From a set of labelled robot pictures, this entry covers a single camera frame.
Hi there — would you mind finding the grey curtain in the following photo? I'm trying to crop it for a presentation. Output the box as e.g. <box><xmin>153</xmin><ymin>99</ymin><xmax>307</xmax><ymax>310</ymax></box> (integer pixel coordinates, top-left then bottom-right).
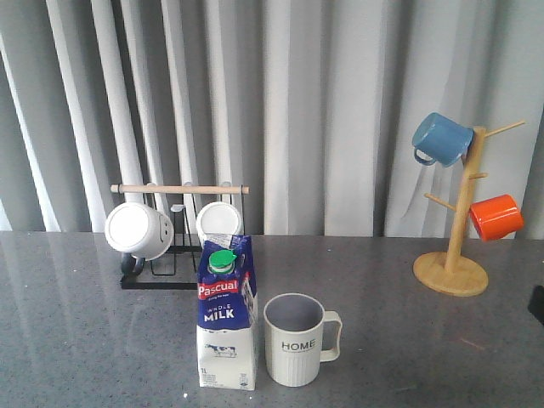
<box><xmin>1</xmin><ymin>1</ymin><xmax>543</xmax><ymax>239</ymax></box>

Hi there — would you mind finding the white ribbed hanging mug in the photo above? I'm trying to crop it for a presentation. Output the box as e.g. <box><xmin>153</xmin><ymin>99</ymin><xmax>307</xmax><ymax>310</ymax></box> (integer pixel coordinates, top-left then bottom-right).
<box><xmin>195</xmin><ymin>201</ymin><xmax>242</xmax><ymax>241</ymax></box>

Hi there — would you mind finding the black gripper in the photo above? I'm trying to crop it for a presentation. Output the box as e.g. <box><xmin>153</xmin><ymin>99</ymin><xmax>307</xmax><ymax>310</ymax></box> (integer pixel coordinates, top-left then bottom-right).
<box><xmin>527</xmin><ymin>285</ymin><xmax>544</xmax><ymax>325</ymax></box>

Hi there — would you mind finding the wooden mug tree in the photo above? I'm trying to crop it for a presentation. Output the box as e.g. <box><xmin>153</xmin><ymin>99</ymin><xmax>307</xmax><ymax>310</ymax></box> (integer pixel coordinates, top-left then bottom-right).
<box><xmin>413</xmin><ymin>120</ymin><xmax>526</xmax><ymax>297</ymax></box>

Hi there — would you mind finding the orange enamel mug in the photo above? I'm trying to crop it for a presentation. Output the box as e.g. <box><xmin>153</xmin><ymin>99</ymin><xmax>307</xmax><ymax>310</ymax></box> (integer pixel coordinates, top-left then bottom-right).
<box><xmin>469</xmin><ymin>195</ymin><xmax>524</xmax><ymax>241</ymax></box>

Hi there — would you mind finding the blue white milk carton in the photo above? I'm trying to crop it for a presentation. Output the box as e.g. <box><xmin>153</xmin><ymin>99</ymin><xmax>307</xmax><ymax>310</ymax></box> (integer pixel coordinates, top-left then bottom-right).
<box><xmin>196</xmin><ymin>233</ymin><xmax>258</xmax><ymax>390</ymax></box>

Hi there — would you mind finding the white smiley hanging mug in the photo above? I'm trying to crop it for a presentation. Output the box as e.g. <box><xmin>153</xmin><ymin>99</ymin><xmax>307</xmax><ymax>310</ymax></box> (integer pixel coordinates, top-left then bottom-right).
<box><xmin>105</xmin><ymin>202</ymin><xmax>174</xmax><ymax>275</ymax></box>

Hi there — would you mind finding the white HOME mug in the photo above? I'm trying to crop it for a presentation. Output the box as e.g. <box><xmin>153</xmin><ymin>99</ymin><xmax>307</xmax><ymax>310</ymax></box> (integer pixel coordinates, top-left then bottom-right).
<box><xmin>263</xmin><ymin>292</ymin><xmax>343</xmax><ymax>388</ymax></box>

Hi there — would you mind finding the blue enamel mug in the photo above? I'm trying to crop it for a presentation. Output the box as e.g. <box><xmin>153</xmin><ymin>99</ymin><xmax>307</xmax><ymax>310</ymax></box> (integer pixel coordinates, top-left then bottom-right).
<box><xmin>412</xmin><ymin>112</ymin><xmax>474</xmax><ymax>167</ymax></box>

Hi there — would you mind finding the black wire mug rack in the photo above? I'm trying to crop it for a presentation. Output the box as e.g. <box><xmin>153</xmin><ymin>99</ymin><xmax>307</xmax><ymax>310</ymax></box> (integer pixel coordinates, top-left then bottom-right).
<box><xmin>110</xmin><ymin>183</ymin><xmax>250</xmax><ymax>290</ymax></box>

